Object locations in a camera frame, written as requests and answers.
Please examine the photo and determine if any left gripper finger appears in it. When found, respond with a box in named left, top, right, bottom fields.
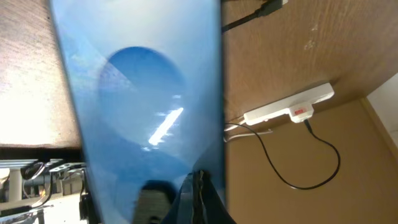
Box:
left=162, top=170, right=235, bottom=224

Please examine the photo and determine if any blue Samsung Galaxy smartphone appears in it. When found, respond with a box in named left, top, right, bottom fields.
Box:
left=49, top=0, right=225, bottom=223

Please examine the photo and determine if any black USB charging cable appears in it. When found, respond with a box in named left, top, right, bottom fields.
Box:
left=221, top=0, right=341, bottom=190

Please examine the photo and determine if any white power strip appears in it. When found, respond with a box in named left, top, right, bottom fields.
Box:
left=243, top=83, right=335, bottom=126

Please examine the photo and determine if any white power strip cord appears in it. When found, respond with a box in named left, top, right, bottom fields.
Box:
left=223, top=116, right=274, bottom=143

